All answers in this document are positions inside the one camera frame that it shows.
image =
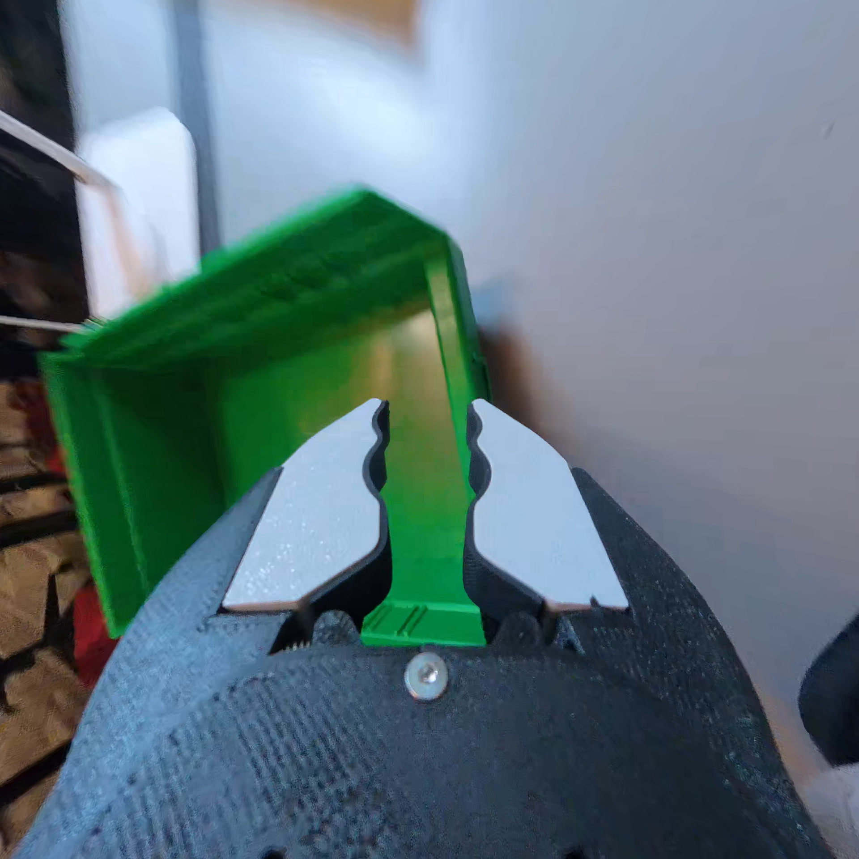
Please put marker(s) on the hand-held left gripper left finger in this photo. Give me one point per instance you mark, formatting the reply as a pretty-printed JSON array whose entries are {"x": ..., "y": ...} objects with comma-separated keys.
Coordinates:
[{"x": 306, "y": 537}]

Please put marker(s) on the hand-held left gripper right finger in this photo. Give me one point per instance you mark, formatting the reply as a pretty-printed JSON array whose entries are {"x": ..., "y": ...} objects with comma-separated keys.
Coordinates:
[{"x": 548, "y": 537}]

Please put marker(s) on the green plastic bin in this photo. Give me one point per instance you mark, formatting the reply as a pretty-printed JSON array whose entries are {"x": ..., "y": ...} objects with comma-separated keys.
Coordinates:
[{"x": 175, "y": 430}]

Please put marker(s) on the white metal base plate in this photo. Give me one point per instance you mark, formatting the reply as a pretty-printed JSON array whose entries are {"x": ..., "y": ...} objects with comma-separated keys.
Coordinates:
[{"x": 148, "y": 201}]

